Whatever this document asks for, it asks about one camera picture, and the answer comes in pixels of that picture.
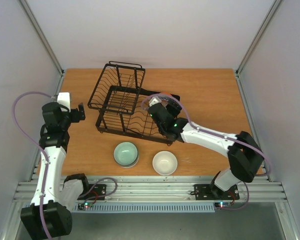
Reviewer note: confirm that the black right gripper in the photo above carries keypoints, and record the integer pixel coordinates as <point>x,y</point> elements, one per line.
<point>172,105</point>

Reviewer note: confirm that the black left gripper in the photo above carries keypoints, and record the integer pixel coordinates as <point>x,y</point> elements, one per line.
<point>77,118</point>

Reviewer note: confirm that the white bowl with orange outside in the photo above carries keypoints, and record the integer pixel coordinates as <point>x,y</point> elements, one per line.
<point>166,94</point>

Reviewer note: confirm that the plain white bowl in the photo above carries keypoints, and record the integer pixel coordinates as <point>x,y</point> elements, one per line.
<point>164,163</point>

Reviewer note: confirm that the black wire dish rack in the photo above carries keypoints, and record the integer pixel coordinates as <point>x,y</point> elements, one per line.
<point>117,96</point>

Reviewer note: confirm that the red patterned bowl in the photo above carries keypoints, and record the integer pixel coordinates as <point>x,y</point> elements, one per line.
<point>166,100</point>

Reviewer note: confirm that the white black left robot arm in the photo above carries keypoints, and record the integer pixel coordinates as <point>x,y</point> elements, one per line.
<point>49,214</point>

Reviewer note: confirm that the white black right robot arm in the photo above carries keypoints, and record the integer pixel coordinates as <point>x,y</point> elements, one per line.
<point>241,150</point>

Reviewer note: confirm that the light green ceramic bowl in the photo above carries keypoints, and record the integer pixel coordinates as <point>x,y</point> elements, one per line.
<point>126,154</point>

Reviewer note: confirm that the left green led board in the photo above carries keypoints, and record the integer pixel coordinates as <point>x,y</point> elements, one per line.
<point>86,205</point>

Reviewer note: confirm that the green led board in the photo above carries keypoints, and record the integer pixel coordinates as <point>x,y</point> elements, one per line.
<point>86,205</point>
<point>222,204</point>

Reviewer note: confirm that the right green led board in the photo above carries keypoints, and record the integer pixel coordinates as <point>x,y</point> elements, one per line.
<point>222,204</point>

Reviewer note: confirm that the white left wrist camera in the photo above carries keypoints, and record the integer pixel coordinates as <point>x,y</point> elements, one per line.
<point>64,99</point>

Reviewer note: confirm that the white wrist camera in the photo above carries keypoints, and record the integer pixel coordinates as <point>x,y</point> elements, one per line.
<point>154,100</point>
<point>64,99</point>

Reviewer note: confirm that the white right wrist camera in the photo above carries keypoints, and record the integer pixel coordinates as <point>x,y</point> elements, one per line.
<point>154,100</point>

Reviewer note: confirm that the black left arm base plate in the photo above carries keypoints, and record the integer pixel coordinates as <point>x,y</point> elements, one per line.
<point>99,190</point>

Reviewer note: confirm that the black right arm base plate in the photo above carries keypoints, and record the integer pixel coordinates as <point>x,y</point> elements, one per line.
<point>206,192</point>

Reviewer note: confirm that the aluminium front frame rails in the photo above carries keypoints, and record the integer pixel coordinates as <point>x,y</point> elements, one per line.
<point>176,189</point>

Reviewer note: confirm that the grey slotted cable duct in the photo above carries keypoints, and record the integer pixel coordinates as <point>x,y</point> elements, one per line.
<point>160,207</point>

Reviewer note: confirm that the aluminium left frame post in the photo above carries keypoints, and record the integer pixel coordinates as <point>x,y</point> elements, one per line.
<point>39,32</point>

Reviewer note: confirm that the aluminium frame post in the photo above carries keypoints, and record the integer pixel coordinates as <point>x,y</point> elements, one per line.
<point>259,34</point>
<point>39,32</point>

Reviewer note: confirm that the aluminium right frame post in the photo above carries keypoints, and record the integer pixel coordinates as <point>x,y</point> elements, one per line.
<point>259,34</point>

